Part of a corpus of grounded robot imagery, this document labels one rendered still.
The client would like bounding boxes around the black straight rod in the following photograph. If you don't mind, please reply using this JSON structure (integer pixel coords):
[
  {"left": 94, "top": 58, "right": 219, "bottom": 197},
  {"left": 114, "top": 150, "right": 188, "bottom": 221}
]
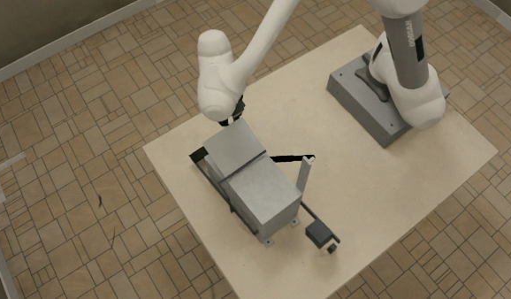
[{"left": 270, "top": 155, "right": 316, "bottom": 163}]

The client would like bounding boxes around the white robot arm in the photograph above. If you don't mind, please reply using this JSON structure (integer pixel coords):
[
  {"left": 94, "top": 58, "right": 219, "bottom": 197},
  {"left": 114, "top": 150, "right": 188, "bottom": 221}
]
[{"left": 197, "top": 0, "right": 446, "bottom": 129}]

